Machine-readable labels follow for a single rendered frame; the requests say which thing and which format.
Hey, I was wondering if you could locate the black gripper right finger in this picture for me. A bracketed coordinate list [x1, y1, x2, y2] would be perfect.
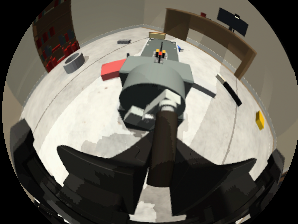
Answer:
[169, 139, 257, 217]

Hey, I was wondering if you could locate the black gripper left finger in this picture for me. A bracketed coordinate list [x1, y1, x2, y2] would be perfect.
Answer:
[56, 131, 154, 214]

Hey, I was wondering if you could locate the red rectangular block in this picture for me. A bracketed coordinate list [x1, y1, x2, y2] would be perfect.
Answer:
[101, 59, 126, 81]

